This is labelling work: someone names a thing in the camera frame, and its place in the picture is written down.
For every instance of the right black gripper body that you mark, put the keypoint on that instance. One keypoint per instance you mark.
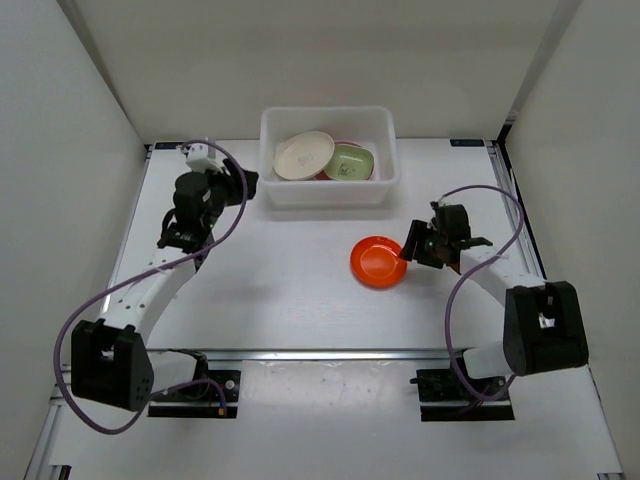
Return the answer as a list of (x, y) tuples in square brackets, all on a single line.
[(427, 245)]

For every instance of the orange round plate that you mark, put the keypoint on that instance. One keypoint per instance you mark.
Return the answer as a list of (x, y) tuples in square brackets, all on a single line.
[(375, 262)]

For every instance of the cream round bowl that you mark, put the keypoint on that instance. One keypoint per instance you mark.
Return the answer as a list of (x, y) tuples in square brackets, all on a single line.
[(303, 156)]

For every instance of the pink round plate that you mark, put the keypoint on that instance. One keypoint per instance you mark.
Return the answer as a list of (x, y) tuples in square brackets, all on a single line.
[(370, 165)]

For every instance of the green square panda dish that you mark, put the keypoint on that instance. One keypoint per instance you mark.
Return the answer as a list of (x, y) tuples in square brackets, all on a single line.
[(350, 162)]

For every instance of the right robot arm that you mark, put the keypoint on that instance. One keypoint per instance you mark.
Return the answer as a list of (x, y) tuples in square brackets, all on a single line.
[(543, 328)]

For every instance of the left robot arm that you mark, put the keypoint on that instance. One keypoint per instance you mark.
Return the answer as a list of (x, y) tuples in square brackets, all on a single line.
[(110, 362)]

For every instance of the translucent white plastic bin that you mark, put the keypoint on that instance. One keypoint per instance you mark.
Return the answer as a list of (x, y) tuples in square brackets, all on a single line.
[(371, 127)]

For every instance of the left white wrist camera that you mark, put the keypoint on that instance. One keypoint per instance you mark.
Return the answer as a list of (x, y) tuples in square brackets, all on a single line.
[(200, 157)]

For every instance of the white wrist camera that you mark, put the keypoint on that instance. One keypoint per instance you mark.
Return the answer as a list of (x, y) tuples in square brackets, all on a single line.
[(200, 157), (438, 205)]

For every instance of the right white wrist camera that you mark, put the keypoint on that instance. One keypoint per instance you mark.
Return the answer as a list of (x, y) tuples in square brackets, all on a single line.
[(438, 205)]

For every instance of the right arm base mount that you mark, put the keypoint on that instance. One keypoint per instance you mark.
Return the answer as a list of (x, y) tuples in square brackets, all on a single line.
[(442, 398)]

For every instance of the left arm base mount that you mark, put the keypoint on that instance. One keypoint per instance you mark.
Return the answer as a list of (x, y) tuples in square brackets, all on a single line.
[(205, 390)]

